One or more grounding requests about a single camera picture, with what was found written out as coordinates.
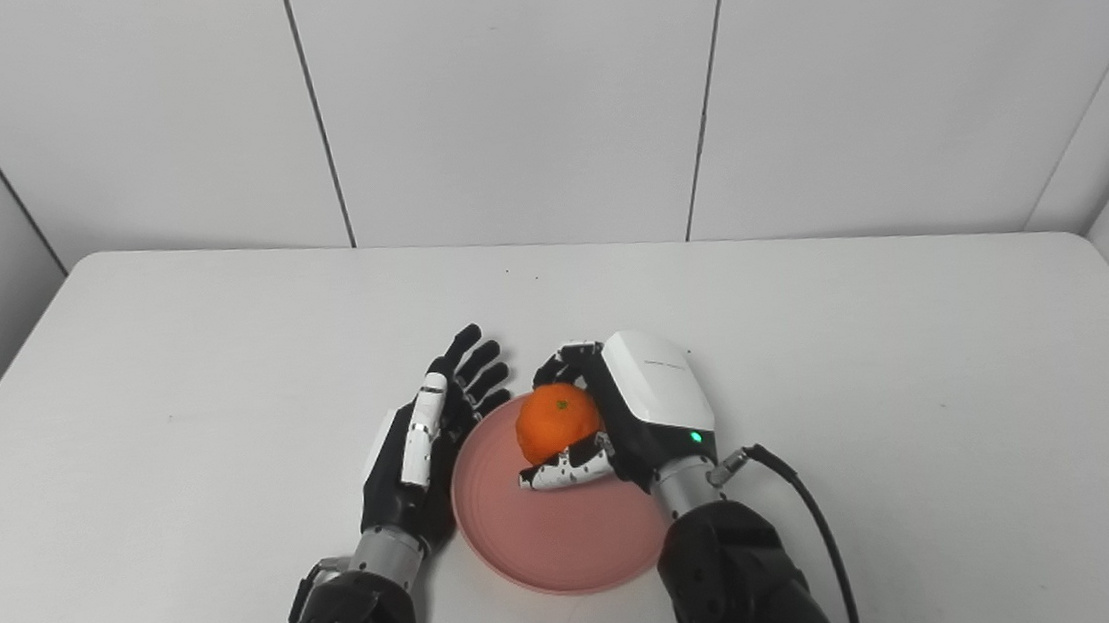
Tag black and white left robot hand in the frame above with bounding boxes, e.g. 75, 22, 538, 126
344, 321, 526, 560

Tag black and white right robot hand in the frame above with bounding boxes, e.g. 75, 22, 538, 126
505, 323, 721, 504

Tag orange fruit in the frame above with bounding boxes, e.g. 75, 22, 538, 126
511, 380, 609, 468

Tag pink round plate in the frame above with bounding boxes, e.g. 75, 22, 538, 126
443, 380, 675, 604

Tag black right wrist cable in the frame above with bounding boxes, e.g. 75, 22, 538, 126
707, 436, 864, 623

